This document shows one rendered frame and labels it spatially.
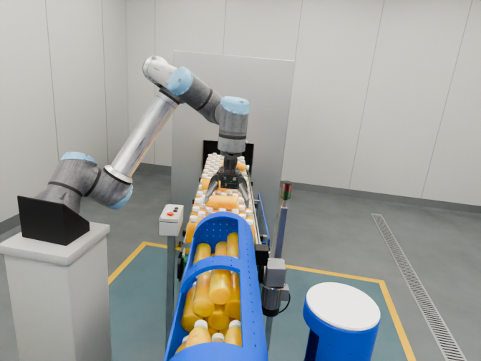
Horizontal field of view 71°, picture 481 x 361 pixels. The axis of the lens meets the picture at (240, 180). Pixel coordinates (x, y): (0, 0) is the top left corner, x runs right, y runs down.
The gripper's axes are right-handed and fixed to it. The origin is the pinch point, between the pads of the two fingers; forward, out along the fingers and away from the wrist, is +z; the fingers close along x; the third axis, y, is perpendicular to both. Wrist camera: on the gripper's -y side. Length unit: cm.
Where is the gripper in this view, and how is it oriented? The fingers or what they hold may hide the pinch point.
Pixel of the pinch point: (226, 205)
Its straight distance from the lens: 119.0
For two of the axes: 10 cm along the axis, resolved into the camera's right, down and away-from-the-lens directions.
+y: 0.1, 3.0, -9.6
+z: -0.9, 9.5, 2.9
